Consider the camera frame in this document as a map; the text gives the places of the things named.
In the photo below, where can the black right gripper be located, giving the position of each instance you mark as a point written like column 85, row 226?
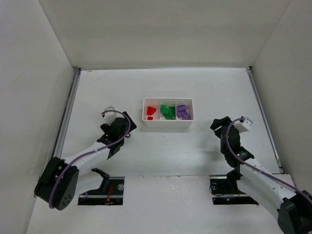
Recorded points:
column 218, row 124

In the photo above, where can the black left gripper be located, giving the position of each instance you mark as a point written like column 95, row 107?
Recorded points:
column 127, row 121

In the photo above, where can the red curved lego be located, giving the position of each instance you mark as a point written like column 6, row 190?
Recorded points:
column 150, row 110

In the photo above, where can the green two-stud lego brick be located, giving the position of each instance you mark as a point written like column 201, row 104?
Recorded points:
column 166, row 113

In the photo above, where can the large purple arch lego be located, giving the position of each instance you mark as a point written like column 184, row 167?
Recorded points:
column 181, row 110

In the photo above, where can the green square lego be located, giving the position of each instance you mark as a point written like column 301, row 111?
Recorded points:
column 163, row 109
column 172, row 111

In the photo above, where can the long green lego plate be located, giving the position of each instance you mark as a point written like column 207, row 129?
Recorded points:
column 170, row 117

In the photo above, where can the small purple curved lego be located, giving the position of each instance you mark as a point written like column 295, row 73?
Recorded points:
column 187, row 117

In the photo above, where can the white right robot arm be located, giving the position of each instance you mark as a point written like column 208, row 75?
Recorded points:
column 291, row 207

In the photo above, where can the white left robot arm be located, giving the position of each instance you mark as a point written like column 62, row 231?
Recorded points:
column 62, row 179

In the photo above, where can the white divided plastic container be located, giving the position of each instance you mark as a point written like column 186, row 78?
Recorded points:
column 159, row 120

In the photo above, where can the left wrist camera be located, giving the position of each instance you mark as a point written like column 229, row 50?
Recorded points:
column 109, row 115

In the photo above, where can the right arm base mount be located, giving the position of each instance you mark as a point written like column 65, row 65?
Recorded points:
column 224, row 191

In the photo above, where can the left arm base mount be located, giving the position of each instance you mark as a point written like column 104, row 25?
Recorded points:
column 98, row 188

